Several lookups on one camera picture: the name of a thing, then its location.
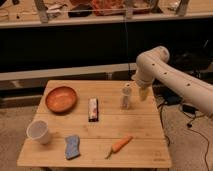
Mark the clear plastic bottle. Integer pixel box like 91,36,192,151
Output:
121,83,132,109

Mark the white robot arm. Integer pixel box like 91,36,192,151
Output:
134,46,213,120

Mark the small rectangular box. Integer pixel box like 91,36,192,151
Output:
88,98,98,122

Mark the wooden table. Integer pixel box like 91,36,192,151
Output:
17,80,171,168

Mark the orange carrot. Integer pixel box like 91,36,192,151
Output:
106,136,133,159

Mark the orange wooden bowl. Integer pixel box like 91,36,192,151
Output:
45,86,77,113

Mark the blue sponge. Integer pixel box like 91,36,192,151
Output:
65,135,80,160

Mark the white cup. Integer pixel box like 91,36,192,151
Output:
26,120,51,144

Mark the cluttered background shelf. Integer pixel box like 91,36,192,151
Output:
0,0,213,29

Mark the black cable on floor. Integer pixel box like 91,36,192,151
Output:
159,99,211,171

